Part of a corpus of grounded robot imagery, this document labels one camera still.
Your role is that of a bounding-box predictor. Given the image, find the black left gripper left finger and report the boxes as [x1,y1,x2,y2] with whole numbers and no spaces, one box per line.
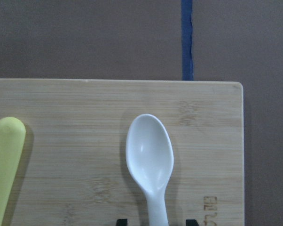
[116,218,127,226]

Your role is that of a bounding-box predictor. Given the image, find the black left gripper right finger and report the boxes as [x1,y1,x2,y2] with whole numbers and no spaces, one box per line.
[186,219,199,226]

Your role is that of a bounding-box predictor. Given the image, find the white plastic spoon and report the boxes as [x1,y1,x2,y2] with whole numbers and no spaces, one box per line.
[126,114,174,226]

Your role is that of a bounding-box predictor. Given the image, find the bamboo cutting board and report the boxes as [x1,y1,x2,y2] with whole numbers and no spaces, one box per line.
[0,79,245,226]

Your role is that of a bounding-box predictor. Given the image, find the yellow plastic knife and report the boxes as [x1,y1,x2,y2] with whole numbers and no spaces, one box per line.
[0,117,26,225]

